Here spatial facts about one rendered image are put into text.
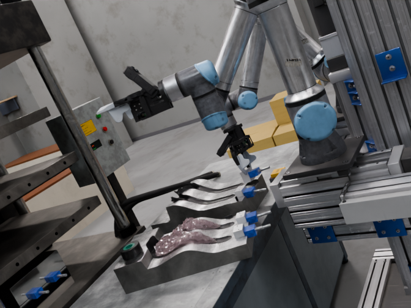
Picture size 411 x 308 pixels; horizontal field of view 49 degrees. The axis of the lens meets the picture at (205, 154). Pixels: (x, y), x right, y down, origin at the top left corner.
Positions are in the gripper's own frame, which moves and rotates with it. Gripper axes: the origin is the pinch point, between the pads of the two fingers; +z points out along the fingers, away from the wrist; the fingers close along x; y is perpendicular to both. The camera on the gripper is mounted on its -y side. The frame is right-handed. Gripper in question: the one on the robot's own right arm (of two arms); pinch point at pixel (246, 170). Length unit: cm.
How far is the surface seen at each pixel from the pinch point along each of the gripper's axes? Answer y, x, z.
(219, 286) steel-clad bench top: 5, -59, 24
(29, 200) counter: -355, 149, -42
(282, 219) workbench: 0.5, 9.5, 28.4
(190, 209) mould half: -23.0, -18.1, 3.9
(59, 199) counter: -354, 185, -29
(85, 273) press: -78, -39, 11
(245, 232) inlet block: 10.5, -39.0, 14.9
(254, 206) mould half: 0.9, -9.4, 14.0
